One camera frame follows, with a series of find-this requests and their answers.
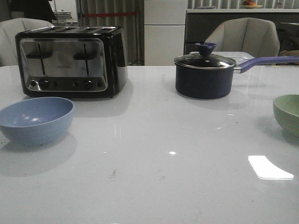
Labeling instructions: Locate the blue bowl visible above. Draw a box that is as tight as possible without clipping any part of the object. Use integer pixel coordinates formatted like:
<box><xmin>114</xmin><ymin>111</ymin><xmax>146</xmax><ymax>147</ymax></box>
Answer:
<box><xmin>0</xmin><ymin>97</ymin><xmax>74</xmax><ymax>146</ymax></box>

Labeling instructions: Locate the green bowl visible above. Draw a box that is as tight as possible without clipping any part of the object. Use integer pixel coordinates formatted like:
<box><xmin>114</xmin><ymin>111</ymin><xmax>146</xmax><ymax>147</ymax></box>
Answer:
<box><xmin>273</xmin><ymin>94</ymin><xmax>299</xmax><ymax>137</ymax></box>

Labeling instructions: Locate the dark blue saucepan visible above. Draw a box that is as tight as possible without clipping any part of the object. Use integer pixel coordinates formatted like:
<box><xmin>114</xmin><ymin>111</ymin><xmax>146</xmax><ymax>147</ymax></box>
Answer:
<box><xmin>176</xmin><ymin>56</ymin><xmax>299</xmax><ymax>99</ymax></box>

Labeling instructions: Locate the glass pot lid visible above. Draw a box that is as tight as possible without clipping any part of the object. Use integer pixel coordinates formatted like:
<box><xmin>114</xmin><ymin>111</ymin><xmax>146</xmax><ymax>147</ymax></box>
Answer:
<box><xmin>174</xmin><ymin>42</ymin><xmax>236</xmax><ymax>69</ymax></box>

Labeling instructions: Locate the white refrigerator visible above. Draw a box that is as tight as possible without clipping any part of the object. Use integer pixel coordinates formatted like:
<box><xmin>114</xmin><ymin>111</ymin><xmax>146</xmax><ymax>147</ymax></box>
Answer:
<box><xmin>144</xmin><ymin>0</ymin><xmax>187</xmax><ymax>66</ymax></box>

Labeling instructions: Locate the black and silver toaster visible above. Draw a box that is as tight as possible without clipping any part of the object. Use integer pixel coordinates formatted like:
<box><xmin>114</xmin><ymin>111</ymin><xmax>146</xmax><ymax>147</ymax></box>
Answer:
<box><xmin>15</xmin><ymin>26</ymin><xmax>128</xmax><ymax>98</ymax></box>

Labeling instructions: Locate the beige chair right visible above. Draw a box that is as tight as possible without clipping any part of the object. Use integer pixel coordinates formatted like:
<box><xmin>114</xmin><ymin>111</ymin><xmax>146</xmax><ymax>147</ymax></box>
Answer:
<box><xmin>205</xmin><ymin>17</ymin><xmax>280</xmax><ymax>57</ymax></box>

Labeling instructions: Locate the beige chair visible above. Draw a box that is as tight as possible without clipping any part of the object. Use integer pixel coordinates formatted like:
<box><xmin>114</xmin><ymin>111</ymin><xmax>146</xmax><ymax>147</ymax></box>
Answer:
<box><xmin>205</xmin><ymin>17</ymin><xmax>280</xmax><ymax>57</ymax></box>
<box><xmin>0</xmin><ymin>18</ymin><xmax>53</xmax><ymax>67</ymax></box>

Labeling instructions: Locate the fruit plate on counter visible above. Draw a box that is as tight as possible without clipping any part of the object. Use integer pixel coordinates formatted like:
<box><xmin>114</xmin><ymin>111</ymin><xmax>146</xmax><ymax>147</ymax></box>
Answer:
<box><xmin>241</xmin><ymin>0</ymin><xmax>263</xmax><ymax>9</ymax></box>

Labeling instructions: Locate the beige chair left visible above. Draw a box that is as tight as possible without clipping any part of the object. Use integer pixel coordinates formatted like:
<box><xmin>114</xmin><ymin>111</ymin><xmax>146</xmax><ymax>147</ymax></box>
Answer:
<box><xmin>0</xmin><ymin>18</ymin><xmax>53</xmax><ymax>67</ymax></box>

